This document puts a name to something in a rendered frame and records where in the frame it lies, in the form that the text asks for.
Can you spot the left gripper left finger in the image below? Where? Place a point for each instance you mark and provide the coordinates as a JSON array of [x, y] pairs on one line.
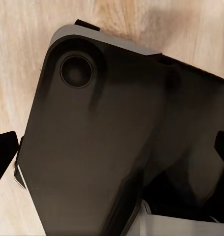
[[8, 148]]

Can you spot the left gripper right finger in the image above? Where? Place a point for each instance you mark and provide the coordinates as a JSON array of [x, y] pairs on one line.
[[219, 144]]

